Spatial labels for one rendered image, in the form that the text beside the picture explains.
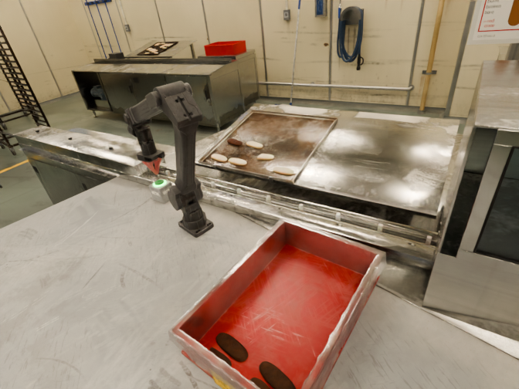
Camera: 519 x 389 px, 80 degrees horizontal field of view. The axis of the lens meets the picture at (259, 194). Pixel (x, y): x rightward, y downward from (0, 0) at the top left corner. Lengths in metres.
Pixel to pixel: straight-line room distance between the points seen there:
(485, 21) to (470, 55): 2.74
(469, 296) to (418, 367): 0.20
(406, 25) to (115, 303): 4.30
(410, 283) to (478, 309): 0.17
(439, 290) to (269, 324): 0.42
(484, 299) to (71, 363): 0.97
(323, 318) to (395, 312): 0.18
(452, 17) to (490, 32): 2.99
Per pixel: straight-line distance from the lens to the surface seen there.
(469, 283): 0.84
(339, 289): 0.91
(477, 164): 1.25
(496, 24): 1.57
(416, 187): 1.21
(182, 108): 0.86
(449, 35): 4.58
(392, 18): 4.64
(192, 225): 1.14
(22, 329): 1.14
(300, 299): 0.89
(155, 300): 0.98
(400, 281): 0.97
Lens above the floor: 1.52
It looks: 33 degrees down
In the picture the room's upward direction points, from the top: 7 degrees counter-clockwise
